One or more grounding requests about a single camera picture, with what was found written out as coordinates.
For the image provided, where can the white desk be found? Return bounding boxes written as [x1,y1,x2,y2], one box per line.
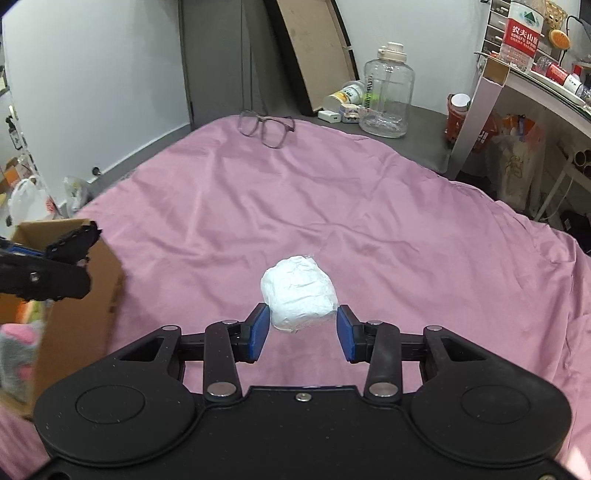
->
[446,52,590,179]

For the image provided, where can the clear large water jug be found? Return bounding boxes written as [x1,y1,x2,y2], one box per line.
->
[360,42,415,139]

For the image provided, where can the black white felt toy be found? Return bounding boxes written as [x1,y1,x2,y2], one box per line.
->
[45,221,102,265]

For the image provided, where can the leaning flat cardboard tray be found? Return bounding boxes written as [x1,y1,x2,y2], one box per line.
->
[264,0,359,116]

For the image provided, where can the dark-framed eyeglasses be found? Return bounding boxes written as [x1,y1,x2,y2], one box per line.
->
[238,110,296,149]

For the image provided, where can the red lidded jar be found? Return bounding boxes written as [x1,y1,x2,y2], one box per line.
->
[445,93,472,146]

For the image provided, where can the orange green burger plush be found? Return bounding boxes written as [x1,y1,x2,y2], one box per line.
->
[15,300,45,324]

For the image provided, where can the pink bed sheet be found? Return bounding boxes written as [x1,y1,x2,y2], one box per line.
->
[0,115,591,480]

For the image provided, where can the white plastic bag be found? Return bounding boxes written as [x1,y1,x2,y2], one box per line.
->
[8,176,55,226]

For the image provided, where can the yellow white supplement jar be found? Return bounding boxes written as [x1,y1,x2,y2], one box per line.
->
[322,81,365,113]

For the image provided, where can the grey pink plush toy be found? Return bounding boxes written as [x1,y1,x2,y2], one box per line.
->
[1,320,44,403]

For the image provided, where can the red label water bottle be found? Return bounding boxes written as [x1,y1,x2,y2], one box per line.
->
[498,0,546,73]

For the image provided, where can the translucent shopping bag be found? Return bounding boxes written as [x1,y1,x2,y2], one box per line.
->
[486,114,546,213]

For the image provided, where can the brown cardboard box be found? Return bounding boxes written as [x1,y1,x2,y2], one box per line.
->
[1,219,124,419]

